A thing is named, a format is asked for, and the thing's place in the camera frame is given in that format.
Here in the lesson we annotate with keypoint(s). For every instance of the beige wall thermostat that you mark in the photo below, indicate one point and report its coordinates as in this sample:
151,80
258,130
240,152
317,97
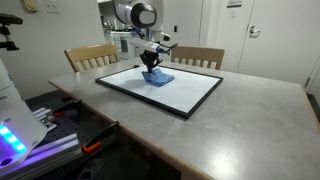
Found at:
30,5

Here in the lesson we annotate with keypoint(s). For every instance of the black red bar clamp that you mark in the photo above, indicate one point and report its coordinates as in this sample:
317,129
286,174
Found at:
60,107

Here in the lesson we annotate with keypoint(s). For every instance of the black framed whiteboard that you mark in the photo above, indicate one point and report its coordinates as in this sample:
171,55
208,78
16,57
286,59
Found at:
182,96

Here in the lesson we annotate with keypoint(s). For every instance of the wooden chair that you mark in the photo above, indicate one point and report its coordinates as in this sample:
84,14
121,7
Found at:
202,54
103,54

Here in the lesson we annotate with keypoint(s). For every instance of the white kitchen stove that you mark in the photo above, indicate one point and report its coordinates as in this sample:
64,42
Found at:
122,41

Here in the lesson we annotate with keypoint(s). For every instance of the blue microfiber towel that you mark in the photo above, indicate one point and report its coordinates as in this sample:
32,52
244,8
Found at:
157,77

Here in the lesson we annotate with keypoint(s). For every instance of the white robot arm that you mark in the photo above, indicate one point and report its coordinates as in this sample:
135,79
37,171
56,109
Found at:
147,17

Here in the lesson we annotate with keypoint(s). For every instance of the right wooden chair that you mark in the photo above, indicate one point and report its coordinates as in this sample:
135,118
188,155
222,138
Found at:
202,54

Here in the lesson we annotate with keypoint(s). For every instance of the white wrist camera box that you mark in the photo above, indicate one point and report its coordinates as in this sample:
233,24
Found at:
144,44

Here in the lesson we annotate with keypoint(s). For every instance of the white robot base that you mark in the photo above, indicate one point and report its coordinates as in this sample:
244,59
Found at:
20,130

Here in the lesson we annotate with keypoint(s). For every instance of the aluminium extrusion rail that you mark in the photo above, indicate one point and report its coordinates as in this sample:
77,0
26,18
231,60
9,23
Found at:
46,158

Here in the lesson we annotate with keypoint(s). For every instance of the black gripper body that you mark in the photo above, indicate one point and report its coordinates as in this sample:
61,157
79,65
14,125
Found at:
150,59

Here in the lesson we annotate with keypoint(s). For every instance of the black orange bar clamp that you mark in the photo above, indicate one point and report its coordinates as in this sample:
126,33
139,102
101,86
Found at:
96,143

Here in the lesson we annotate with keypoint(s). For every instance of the left wooden chair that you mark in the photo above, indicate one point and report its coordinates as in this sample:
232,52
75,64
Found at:
103,54

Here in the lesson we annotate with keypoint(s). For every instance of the silver door handle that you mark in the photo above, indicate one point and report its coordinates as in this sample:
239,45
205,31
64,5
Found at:
254,33

